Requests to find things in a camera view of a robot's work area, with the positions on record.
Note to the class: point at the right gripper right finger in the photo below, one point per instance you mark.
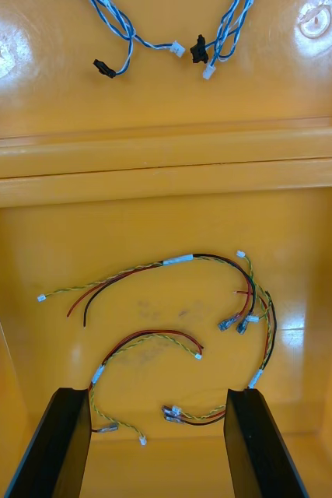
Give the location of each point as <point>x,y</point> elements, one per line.
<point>259,455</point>

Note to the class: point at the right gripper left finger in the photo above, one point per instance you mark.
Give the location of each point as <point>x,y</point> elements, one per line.
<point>53,447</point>

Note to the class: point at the yellow-orange plastic bin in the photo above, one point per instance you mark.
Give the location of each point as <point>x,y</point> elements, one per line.
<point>154,105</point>
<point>154,233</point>

